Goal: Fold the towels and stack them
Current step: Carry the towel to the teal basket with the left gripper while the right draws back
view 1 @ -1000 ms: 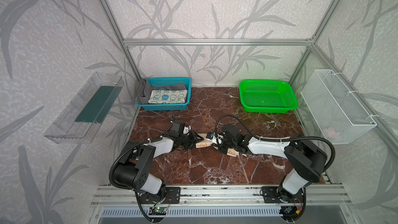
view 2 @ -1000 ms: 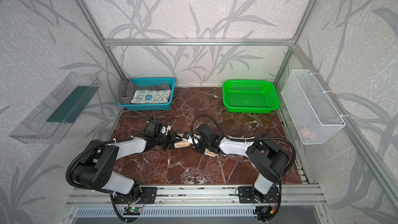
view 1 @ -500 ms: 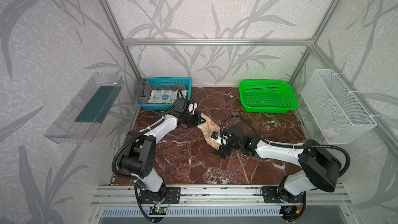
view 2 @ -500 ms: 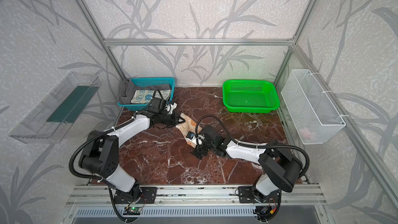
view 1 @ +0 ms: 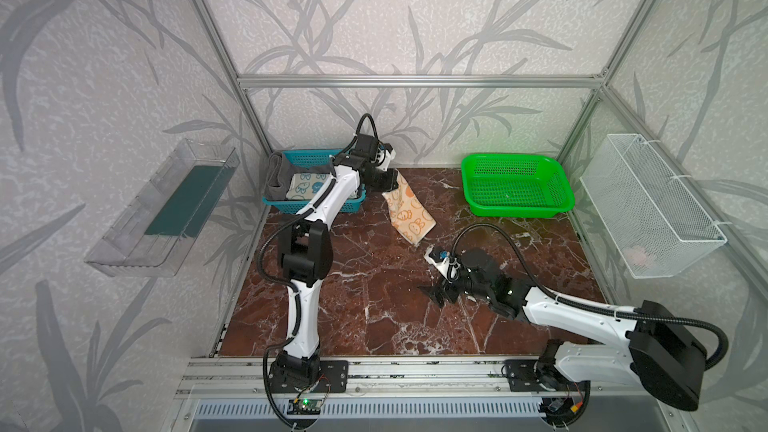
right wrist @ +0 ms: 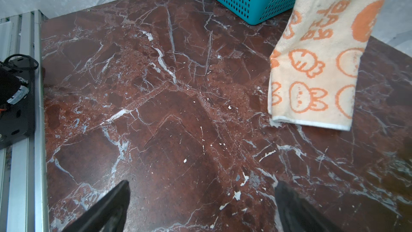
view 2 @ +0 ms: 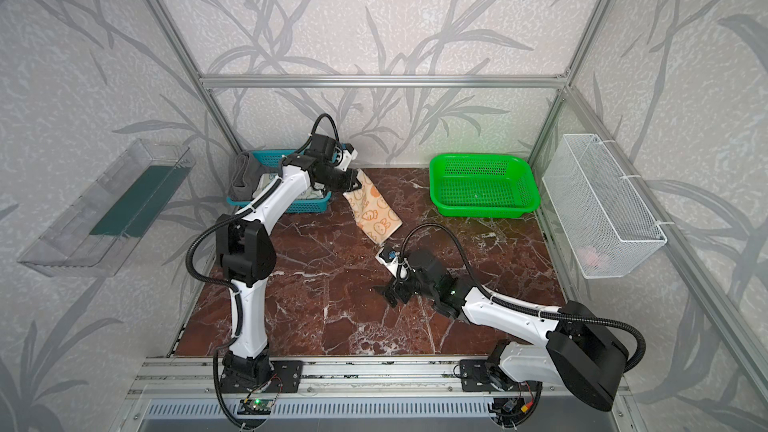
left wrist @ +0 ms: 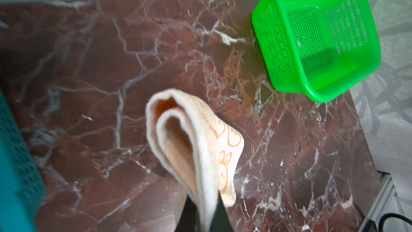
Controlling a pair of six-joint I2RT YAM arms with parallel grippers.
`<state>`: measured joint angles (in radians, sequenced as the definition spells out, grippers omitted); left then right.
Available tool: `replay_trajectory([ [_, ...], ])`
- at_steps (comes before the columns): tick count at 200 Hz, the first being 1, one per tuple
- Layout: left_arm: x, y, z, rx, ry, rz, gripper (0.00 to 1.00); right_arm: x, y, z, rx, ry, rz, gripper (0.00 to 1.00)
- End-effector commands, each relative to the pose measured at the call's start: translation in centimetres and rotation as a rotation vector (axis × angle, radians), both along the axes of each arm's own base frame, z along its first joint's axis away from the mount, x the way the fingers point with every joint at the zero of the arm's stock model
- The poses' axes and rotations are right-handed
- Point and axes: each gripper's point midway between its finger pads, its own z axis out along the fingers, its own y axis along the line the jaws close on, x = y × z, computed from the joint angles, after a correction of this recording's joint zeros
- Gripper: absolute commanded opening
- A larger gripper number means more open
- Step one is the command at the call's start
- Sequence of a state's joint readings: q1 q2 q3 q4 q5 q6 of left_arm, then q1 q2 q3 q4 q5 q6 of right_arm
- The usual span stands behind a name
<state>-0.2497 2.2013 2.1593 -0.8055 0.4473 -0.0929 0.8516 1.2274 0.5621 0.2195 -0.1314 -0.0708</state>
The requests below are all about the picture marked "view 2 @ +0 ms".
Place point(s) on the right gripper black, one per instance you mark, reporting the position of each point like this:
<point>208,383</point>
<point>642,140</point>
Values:
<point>401,287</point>

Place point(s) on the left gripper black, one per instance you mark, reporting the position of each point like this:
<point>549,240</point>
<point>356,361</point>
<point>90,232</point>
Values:
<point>346,179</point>

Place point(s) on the blue patterned towel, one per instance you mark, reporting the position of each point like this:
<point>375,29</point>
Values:
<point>311,194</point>

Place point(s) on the grey terry towel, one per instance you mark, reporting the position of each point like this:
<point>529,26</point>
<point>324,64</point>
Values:
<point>245,177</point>

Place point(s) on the orange patterned towel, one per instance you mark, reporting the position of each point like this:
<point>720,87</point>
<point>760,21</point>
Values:
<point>372,214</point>

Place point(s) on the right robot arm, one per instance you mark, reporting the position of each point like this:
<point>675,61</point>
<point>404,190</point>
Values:
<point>568,345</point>

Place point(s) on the teal plastic basket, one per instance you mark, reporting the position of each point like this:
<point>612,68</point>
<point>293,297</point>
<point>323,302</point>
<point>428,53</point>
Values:
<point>271,163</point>

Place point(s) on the green plastic basket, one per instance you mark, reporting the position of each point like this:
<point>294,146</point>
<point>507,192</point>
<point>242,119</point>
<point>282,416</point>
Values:
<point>482,186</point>

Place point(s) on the left green circuit board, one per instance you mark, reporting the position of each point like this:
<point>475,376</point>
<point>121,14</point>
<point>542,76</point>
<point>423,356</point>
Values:
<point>256,406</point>

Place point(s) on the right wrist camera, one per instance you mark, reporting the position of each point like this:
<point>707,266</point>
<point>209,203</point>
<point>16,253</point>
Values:
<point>390,258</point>

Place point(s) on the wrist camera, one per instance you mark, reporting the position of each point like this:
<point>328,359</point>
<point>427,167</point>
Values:
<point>390,258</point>
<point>347,155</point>

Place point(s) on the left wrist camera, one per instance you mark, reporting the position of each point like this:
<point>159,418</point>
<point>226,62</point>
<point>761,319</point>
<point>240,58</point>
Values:
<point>347,155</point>

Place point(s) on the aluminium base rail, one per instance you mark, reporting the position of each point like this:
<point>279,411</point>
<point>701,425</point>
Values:
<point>312,377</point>

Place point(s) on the right circuit board with wires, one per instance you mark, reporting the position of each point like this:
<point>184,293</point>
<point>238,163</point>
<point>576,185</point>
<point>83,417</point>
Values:
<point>509,411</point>

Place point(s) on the pink object in wire basket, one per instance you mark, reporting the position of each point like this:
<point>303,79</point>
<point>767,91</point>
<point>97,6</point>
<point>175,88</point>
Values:
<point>592,258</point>

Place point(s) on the white wire mesh basket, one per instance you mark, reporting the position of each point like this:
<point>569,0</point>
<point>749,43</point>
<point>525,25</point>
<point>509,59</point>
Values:
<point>598,205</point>

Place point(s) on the clear acrylic wall shelf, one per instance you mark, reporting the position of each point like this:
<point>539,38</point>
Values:
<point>96,234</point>

